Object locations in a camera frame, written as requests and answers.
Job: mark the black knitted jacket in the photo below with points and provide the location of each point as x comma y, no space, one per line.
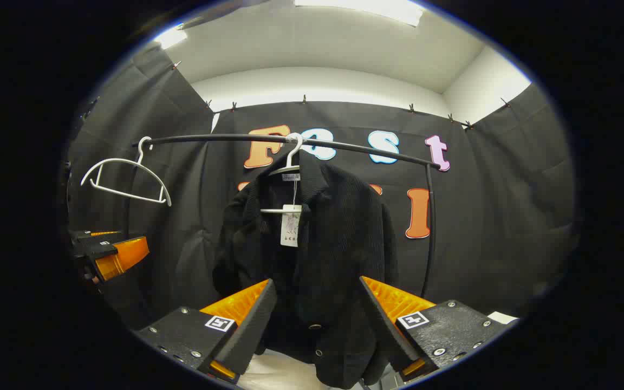
339,244

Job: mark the white paper garment tag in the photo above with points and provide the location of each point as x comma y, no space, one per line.
291,227

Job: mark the row of black backdrop clips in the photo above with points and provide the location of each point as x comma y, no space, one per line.
304,99

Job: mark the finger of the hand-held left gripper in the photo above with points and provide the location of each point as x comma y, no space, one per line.
122,257
95,234

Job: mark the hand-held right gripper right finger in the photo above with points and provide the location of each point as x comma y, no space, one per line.
388,325

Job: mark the black clothes rack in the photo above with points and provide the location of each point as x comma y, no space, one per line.
209,137

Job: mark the small ceiling light panel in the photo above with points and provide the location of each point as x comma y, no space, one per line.
171,38

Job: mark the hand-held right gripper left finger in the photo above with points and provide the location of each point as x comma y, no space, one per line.
252,330

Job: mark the white hanger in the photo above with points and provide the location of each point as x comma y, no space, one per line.
128,193
277,210

